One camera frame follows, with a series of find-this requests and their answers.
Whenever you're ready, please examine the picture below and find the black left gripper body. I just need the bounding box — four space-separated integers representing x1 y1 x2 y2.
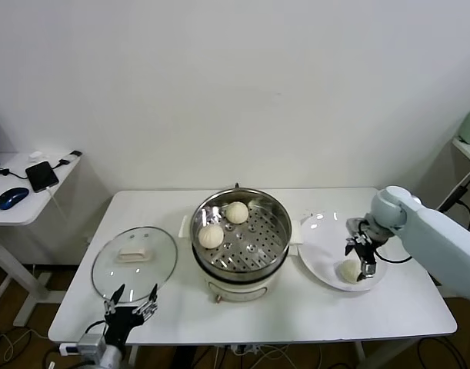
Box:
104 306 146 347

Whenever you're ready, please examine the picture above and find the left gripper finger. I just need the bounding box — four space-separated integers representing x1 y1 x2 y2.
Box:
103 284 126 316
135 284 159 321

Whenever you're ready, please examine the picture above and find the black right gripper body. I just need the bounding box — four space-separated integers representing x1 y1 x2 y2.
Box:
345 217 378 262

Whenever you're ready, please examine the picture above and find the white steamed baozi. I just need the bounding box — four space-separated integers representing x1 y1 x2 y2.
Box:
336 259 365 284
225 201 249 224
198 224 225 249

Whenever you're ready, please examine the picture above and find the glass pot lid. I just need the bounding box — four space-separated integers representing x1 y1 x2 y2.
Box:
90 225 178 301

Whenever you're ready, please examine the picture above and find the stainless steel steamer basket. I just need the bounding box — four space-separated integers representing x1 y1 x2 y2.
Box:
189 188 292 278

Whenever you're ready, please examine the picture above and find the white round plate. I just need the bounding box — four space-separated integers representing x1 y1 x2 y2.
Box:
297 211 388 293

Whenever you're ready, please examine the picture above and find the white electric cooking pot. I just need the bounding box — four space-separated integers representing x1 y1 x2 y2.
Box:
178 214 305 305

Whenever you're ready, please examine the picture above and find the white side desk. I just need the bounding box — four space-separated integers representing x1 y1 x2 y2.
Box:
449 137 470 231
0 152 90 327

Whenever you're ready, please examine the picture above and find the black smartphone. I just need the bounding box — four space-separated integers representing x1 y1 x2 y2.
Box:
25 160 59 193

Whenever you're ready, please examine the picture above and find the blue computer mouse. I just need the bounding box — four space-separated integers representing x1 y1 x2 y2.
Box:
0 186 30 211

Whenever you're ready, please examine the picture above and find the black usb adapter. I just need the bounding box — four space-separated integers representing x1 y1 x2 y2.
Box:
49 150 83 169

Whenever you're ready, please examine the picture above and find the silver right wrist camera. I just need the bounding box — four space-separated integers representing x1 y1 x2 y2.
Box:
358 258 378 278

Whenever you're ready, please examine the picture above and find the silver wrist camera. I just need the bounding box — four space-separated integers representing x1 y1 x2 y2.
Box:
358 258 378 278
58 333 107 357

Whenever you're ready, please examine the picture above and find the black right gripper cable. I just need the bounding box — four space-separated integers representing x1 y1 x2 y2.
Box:
375 245 412 264

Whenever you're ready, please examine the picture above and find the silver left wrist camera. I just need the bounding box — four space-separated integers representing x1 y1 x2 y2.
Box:
58 333 107 357

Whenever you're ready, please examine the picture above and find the black power adapter cable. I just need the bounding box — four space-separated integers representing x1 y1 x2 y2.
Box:
438 184 470 231

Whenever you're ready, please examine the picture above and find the white charging cable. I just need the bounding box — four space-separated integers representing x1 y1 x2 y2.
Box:
44 186 65 220

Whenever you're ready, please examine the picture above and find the black desk cable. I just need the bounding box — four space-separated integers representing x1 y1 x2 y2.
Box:
0 166 28 180

